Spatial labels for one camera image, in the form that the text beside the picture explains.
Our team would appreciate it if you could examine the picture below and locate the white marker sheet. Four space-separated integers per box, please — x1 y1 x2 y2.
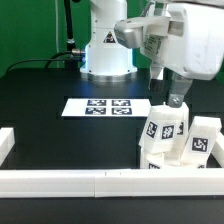
62 98 151 117

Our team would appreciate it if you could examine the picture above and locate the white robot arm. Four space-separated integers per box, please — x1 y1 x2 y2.
81 0 224 108

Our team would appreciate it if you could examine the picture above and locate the black cable on table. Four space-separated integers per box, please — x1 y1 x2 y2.
4 48 87 76

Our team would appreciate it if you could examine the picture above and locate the white U-shaped fence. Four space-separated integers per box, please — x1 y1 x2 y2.
0 127 224 198

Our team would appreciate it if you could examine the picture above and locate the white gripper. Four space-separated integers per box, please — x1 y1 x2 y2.
140 3 224 108

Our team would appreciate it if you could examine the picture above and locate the black vertical hose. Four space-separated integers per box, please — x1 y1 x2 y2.
63 0 76 53

